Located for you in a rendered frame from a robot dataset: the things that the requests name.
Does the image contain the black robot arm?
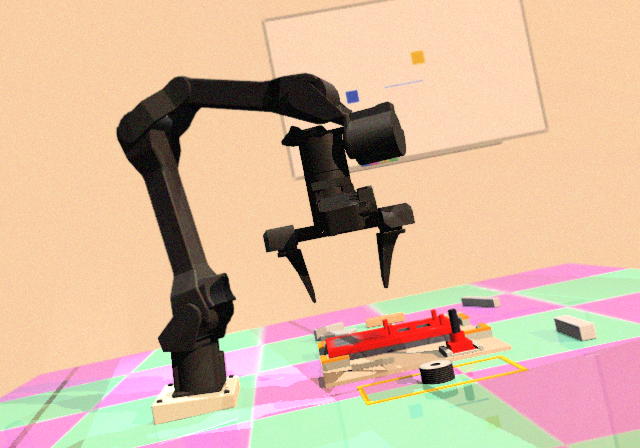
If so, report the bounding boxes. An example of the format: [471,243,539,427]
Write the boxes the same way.
[117,73,406,399]

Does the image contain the black wheel with grey hub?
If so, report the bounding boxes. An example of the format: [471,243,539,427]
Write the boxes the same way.
[419,360,455,384]

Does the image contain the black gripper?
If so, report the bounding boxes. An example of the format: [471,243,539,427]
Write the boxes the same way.
[263,169,415,303]

